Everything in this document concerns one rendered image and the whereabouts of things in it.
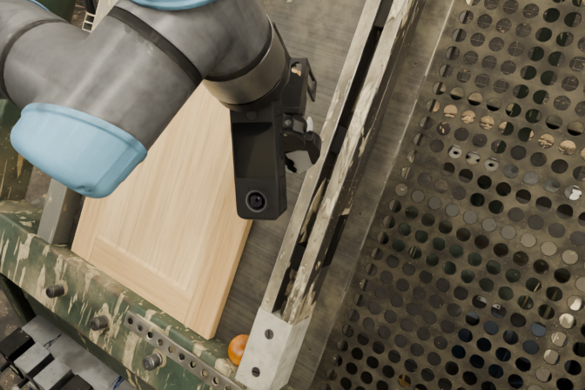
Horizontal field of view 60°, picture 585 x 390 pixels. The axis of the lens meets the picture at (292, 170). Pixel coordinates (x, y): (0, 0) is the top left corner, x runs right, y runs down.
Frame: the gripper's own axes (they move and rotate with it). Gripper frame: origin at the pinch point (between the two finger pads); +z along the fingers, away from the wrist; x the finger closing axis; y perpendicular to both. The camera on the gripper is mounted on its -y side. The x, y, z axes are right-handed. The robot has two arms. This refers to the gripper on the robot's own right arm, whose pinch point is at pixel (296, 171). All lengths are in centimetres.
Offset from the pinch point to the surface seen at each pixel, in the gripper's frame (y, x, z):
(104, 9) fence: 36, 47, 13
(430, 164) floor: 80, -12, 206
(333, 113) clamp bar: 11.7, -1.9, 7.9
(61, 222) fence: -3, 57, 30
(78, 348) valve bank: -27, 52, 40
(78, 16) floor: 213, 280, 240
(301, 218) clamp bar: -2.5, 2.4, 13.9
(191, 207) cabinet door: 0.5, 25.4, 23.7
